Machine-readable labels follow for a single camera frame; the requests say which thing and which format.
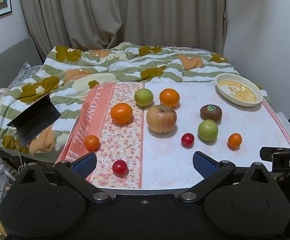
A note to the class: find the cream cartoon print bowl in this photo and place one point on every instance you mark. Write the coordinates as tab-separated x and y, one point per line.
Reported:
225	95

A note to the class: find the brown kiwi with sticker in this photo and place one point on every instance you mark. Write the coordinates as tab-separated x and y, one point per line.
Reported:
210	113

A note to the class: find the small green apple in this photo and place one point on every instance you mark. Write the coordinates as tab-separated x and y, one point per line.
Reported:
143	97

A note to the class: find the large reddish yellow apple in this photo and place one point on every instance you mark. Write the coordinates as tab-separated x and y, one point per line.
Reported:
161	118

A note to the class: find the pink floral tablecloth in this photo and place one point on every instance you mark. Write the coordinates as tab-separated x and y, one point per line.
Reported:
165	160

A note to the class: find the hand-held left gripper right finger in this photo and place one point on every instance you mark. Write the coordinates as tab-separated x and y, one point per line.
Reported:
203	164

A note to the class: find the large orange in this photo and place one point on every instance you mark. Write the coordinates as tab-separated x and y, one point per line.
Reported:
121	113
169	98

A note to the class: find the small orange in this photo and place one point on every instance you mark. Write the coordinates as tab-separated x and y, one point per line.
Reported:
92	142
234	140

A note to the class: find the grey patterned pillow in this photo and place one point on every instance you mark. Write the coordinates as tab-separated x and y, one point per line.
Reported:
26	71

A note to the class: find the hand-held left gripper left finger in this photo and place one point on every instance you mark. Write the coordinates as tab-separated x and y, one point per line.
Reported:
86	165

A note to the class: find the grey upholstered headboard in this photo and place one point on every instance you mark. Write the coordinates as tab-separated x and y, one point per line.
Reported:
4	57

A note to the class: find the green striped floral blanket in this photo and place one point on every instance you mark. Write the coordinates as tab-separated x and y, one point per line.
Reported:
135	65

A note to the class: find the large green apple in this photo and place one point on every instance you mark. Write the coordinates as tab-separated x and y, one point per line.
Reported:
207	131

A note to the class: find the red cherry tomato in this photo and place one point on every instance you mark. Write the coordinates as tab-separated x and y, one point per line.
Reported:
120	167
187	140

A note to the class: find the beige curtain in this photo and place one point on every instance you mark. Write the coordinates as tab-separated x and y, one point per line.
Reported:
97	12

